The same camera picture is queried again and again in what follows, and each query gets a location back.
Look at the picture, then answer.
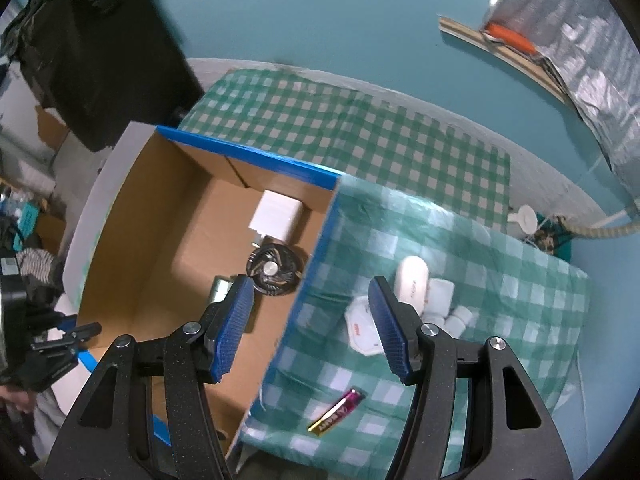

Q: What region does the white oval case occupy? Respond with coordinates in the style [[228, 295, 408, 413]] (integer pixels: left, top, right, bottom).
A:
[[392, 256, 431, 308]]

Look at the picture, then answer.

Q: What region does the white funnel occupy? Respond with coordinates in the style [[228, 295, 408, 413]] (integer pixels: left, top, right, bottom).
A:
[[509, 205, 538, 236]]

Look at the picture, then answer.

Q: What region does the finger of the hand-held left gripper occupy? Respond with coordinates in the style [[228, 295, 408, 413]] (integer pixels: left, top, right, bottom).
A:
[[31, 322, 103, 354]]

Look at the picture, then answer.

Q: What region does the teal box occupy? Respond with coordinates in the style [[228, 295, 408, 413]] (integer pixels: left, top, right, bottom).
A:
[[12, 202, 41, 253]]

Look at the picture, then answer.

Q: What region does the wooden ledge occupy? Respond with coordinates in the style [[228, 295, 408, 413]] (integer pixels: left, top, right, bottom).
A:
[[439, 15, 576, 106]]

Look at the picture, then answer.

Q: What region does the striped cloth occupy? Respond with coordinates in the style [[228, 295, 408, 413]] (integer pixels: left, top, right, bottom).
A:
[[17, 247, 58, 286]]

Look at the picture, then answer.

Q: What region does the small-check green tablecloth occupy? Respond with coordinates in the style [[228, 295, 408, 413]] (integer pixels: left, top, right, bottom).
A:
[[177, 69, 512, 236]]

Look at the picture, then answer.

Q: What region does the silver tarp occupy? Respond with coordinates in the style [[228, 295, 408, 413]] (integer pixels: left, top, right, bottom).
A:
[[480, 0, 640, 201]]

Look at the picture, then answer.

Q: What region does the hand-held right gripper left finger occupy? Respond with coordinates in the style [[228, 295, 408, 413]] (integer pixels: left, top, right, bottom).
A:
[[42, 274, 256, 480]]

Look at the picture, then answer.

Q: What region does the teal container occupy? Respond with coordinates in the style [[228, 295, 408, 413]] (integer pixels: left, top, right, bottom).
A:
[[530, 215, 573, 261]]

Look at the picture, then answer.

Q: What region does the person's left hand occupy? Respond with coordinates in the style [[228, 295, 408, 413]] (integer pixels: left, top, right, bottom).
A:
[[0, 387, 38, 416]]

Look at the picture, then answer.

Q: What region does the orange object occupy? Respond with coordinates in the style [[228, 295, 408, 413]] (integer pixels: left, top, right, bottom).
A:
[[487, 21, 538, 56]]

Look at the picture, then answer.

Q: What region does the white octagonal device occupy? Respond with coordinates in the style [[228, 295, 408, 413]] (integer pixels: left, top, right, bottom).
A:
[[344, 294, 396, 357]]

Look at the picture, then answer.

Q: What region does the pink gold battery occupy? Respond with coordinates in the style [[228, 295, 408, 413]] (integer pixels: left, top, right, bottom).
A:
[[307, 387, 365, 436]]

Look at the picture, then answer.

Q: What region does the white small bottle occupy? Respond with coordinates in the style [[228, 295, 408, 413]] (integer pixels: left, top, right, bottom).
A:
[[425, 277, 456, 317], [445, 307, 473, 339]]

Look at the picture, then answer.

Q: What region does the grey board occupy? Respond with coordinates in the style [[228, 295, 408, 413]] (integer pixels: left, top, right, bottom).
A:
[[62, 121, 158, 306]]

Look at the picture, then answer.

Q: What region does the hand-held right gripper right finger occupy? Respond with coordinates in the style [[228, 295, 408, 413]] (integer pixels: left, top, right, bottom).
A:
[[367, 275, 573, 480]]

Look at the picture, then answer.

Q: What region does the beige hose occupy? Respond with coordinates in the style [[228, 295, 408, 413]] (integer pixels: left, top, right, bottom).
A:
[[565, 200, 640, 241]]

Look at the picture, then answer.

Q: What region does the white charger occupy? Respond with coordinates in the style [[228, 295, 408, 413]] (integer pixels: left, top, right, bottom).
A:
[[248, 189, 306, 246]]

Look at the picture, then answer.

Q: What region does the black round fan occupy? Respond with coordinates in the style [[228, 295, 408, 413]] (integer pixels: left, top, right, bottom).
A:
[[246, 242, 305, 297]]

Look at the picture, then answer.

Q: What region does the blue cardboard box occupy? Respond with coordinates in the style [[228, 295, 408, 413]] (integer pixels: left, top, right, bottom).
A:
[[60, 127, 346, 461]]

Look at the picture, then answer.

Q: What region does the large-check green tablecloth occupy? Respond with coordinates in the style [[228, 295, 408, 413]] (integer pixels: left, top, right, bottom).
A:
[[240, 175, 591, 480]]

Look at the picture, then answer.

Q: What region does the green jar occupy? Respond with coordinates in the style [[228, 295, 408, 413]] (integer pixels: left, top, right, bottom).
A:
[[210, 275, 238, 306]]

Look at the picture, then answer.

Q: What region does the black cloth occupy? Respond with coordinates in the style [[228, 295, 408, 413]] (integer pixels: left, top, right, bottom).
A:
[[0, 0, 206, 153]]

